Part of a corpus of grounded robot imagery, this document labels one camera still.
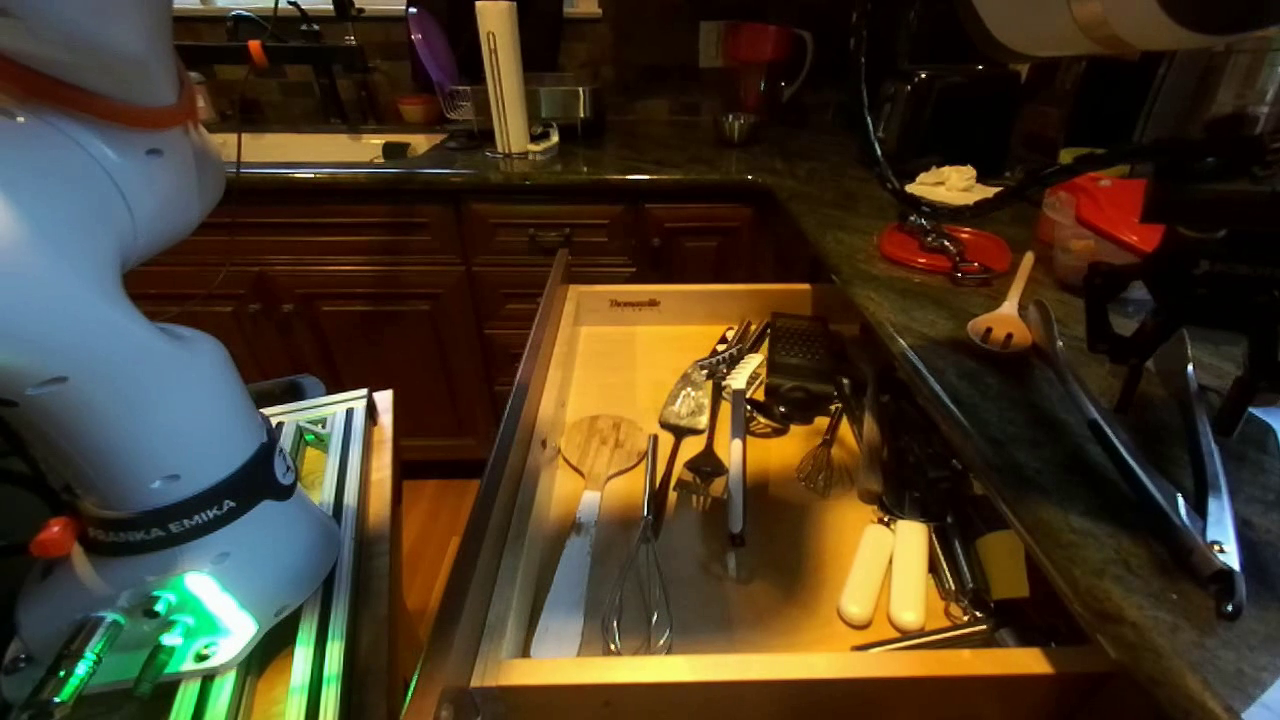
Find open wooden drawer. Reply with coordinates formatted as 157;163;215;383
403;243;1127;720

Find white sink basin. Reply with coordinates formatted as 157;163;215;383
204;125;451;172

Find long metal tongs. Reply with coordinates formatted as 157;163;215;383
1030;298;1252;623

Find light wooden spoon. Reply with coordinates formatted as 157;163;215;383
964;248;1044;358

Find white utensil handle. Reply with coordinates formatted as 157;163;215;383
833;518;900;637
886;518;937;641

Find red jug with handle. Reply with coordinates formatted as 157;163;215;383
717;16;819;150

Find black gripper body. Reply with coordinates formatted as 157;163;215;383
1132;116;1280;275

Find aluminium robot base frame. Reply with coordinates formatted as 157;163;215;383
0;371;399;720

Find clear container with red lid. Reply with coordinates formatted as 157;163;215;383
1031;169;1172;298

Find white handled utensil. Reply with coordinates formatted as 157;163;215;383
717;347;776;586

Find brown wooden base cabinets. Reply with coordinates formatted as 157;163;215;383
124;179;819;471

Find purple bottle brush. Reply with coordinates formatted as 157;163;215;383
403;5;463;100

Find small black kitchen tool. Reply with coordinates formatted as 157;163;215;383
912;215;1000;288

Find small wire masher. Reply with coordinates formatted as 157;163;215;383
791;404;861;500

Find black meat fork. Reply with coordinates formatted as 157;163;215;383
671;379;732;518

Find thin metal utensil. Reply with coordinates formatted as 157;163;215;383
848;612;1000;659

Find flat red lid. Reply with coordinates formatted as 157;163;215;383
874;215;1022;288

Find black utensil handle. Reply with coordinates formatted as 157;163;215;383
861;379;981;539

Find small yellow utensil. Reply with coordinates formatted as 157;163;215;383
969;526;1038;610

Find metal slotted spatula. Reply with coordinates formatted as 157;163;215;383
651;318;763;446

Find metal wire whisk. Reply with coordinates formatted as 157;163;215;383
600;430;682;659

